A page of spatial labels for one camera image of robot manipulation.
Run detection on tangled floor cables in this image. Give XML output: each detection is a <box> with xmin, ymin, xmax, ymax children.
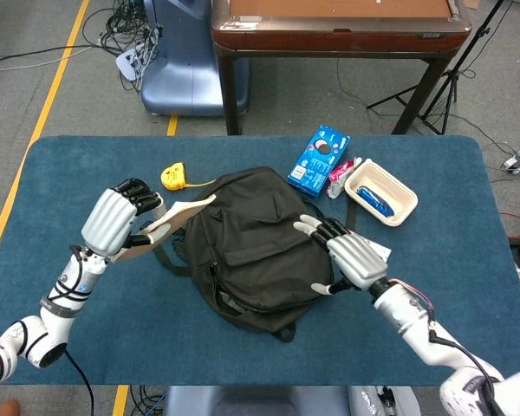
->
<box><xmin>81</xmin><ymin>0</ymin><xmax>164</xmax><ymax>92</ymax></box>

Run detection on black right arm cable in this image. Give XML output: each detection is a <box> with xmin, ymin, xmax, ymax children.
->
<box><xmin>428</xmin><ymin>320</ymin><xmax>506</xmax><ymax>416</ymax></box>

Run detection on white toothpaste box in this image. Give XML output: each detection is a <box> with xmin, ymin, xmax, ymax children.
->
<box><xmin>369</xmin><ymin>240</ymin><xmax>393</xmax><ymax>265</ymax></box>

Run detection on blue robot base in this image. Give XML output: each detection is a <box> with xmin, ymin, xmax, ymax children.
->
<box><xmin>140</xmin><ymin>0</ymin><xmax>250</xmax><ymax>118</ymax></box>

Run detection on yellow tape measure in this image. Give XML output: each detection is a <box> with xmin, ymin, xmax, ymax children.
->
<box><xmin>160</xmin><ymin>161</ymin><xmax>213</xmax><ymax>192</ymax></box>

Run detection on grey robot torso base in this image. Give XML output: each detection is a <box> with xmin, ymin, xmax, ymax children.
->
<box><xmin>162</xmin><ymin>384</ymin><xmax>421</xmax><ymax>416</ymax></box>

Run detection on blue cookie box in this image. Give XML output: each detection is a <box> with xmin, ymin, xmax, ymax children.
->
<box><xmin>287</xmin><ymin>125</ymin><xmax>351</xmax><ymax>201</ymax></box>

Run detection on black tripod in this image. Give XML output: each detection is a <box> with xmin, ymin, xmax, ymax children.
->
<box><xmin>366</xmin><ymin>0</ymin><xmax>508</xmax><ymax>136</ymax></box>

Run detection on blue table cover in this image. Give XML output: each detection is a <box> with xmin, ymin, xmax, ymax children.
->
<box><xmin>0</xmin><ymin>134</ymin><xmax>520</xmax><ymax>387</ymax></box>

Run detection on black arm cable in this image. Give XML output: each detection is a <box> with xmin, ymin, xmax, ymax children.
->
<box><xmin>63</xmin><ymin>349</ymin><xmax>96</xmax><ymax>416</ymax></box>
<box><xmin>428</xmin><ymin>320</ymin><xmax>506</xmax><ymax>416</ymax></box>

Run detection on brown mahjong table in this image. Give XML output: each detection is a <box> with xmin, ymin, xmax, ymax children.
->
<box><xmin>211</xmin><ymin>0</ymin><xmax>473</xmax><ymax>136</ymax></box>

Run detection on black fabric backpack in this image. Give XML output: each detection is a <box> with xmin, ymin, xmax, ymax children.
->
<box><xmin>153</xmin><ymin>166</ymin><xmax>359</xmax><ymax>343</ymax></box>

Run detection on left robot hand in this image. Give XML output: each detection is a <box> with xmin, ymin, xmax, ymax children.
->
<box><xmin>81</xmin><ymin>177</ymin><xmax>165</xmax><ymax>257</ymax></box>

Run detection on cream plastic container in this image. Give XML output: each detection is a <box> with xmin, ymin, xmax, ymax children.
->
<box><xmin>343</xmin><ymin>159</ymin><xmax>419</xmax><ymax>227</ymax></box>

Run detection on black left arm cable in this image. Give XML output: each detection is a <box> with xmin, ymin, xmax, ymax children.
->
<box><xmin>63</xmin><ymin>349</ymin><xmax>96</xmax><ymax>416</ymax></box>

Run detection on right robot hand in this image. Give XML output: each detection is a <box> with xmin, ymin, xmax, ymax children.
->
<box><xmin>293</xmin><ymin>214</ymin><xmax>390</xmax><ymax>296</ymax></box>

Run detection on blue packet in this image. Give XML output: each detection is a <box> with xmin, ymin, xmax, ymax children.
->
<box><xmin>356</xmin><ymin>185</ymin><xmax>395</xmax><ymax>218</ymax></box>

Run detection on pink white snack packet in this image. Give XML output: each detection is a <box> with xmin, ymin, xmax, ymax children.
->
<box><xmin>327</xmin><ymin>156</ymin><xmax>363</xmax><ymax>199</ymax></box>

